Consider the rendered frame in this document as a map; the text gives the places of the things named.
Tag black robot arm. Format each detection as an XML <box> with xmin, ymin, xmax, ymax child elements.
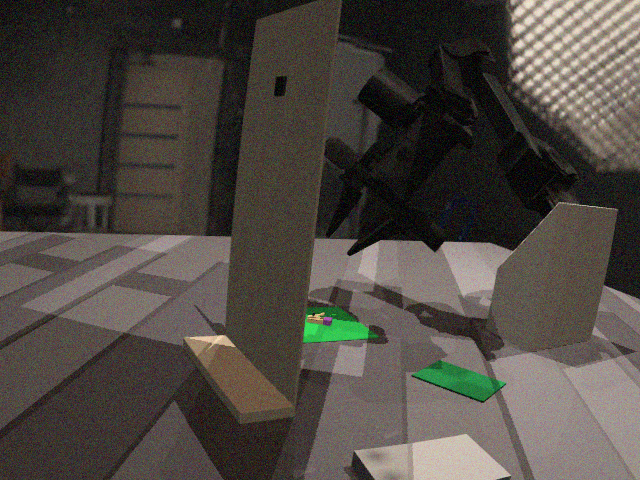
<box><xmin>357</xmin><ymin>37</ymin><xmax>582</xmax><ymax>219</ymax></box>

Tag beige panel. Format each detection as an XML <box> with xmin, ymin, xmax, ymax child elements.
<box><xmin>183</xmin><ymin>0</ymin><xmax>342</xmax><ymax>424</ymax></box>

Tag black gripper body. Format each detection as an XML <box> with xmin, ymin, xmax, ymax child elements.
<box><xmin>324</xmin><ymin>136</ymin><xmax>445</xmax><ymax>253</ymax></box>

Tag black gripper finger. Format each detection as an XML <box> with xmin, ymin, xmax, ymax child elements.
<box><xmin>347</xmin><ymin>212</ymin><xmax>409</xmax><ymax>256</ymax></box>
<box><xmin>326</xmin><ymin>175</ymin><xmax>364</xmax><ymax>238</ymax></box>

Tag green square marker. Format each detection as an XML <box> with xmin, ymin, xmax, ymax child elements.
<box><xmin>303</xmin><ymin>307</ymin><xmax>379</xmax><ymax>343</ymax></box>

